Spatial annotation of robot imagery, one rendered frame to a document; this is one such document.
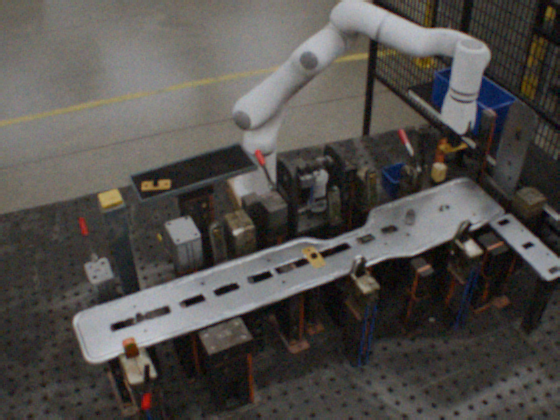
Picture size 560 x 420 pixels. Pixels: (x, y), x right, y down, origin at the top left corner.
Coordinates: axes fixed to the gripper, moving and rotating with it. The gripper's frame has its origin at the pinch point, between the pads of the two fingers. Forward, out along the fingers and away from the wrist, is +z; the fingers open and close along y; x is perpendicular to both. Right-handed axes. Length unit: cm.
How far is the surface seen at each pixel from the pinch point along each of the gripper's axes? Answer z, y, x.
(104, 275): 22, -14, -105
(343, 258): 27.5, 4.5, -39.1
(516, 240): 27.3, 23.3, 13.5
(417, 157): 15.6, -13.6, -1.4
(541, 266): 27.2, 35.7, 12.9
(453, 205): 27.5, 0.5, 5.3
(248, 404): 56, 21, -78
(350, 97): 129, -208, 102
